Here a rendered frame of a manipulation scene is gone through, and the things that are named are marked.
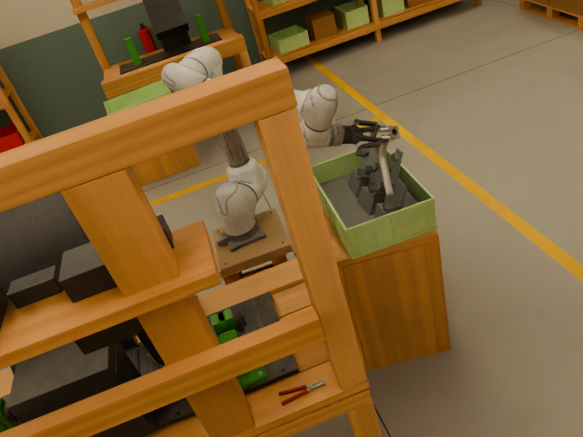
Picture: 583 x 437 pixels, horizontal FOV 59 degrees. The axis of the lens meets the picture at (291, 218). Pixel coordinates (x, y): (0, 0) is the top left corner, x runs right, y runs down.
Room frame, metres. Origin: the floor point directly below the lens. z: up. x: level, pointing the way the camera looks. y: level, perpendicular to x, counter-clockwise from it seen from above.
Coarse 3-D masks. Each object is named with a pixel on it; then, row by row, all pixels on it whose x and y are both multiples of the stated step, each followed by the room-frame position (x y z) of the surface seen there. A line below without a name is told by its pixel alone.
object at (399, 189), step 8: (400, 152) 1.90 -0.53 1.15; (392, 160) 1.91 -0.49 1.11; (400, 160) 1.89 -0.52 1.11; (392, 168) 1.93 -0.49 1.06; (392, 176) 1.92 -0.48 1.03; (400, 184) 1.84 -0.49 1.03; (400, 192) 1.82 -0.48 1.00; (384, 200) 1.93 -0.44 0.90; (392, 200) 1.87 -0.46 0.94; (400, 200) 1.80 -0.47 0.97; (376, 208) 1.89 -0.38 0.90; (400, 208) 1.79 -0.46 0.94; (376, 216) 1.88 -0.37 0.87
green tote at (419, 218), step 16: (336, 160) 2.34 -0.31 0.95; (352, 160) 2.35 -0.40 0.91; (320, 176) 2.34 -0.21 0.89; (336, 176) 2.34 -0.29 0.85; (400, 176) 2.12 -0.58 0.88; (320, 192) 2.12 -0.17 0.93; (416, 192) 1.94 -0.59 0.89; (416, 208) 1.76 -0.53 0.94; (432, 208) 1.76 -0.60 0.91; (336, 224) 1.92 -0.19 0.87; (368, 224) 1.74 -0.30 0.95; (384, 224) 1.75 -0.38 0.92; (400, 224) 1.75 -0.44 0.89; (416, 224) 1.76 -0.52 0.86; (432, 224) 1.76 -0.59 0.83; (352, 240) 1.74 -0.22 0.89; (368, 240) 1.74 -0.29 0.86; (384, 240) 1.75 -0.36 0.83; (400, 240) 1.75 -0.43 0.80; (352, 256) 1.73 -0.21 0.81
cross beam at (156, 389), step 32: (288, 320) 1.01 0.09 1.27; (224, 352) 0.97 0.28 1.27; (256, 352) 0.96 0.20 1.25; (288, 352) 0.97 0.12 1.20; (128, 384) 0.96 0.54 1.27; (160, 384) 0.94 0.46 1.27; (192, 384) 0.94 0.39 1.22; (64, 416) 0.92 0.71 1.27; (96, 416) 0.91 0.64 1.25; (128, 416) 0.92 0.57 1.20
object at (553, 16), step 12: (528, 0) 6.07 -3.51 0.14; (540, 0) 5.84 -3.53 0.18; (552, 0) 5.61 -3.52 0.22; (564, 0) 5.41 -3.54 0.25; (576, 0) 5.22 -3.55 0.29; (540, 12) 5.87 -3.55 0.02; (552, 12) 5.62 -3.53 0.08; (564, 12) 5.40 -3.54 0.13; (576, 12) 5.21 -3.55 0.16; (576, 24) 5.23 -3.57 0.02
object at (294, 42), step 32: (256, 0) 6.44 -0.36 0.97; (288, 0) 6.53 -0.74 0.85; (384, 0) 6.69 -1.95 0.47; (416, 0) 6.78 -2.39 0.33; (448, 0) 6.71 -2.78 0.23; (480, 0) 6.81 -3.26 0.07; (256, 32) 6.86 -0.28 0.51; (288, 32) 6.94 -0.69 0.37; (320, 32) 6.61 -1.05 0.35; (352, 32) 6.57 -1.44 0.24
